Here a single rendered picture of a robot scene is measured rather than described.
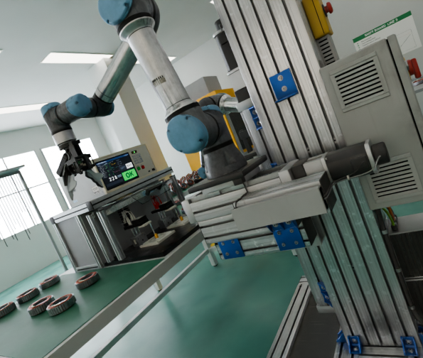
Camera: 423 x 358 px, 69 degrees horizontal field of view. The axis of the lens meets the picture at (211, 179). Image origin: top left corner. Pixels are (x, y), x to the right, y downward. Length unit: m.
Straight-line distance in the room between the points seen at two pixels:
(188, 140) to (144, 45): 0.30
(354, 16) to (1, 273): 8.52
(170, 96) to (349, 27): 5.79
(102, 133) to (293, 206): 9.51
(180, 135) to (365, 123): 0.54
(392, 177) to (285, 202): 0.36
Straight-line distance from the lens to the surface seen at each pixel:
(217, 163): 1.02
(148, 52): 0.98
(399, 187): 1.07
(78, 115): 1.20
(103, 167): 1.83
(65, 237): 2.05
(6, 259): 8.19
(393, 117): 1.02
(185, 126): 0.89
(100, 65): 6.23
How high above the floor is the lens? 1.14
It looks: 6 degrees down
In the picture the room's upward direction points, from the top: 23 degrees counter-clockwise
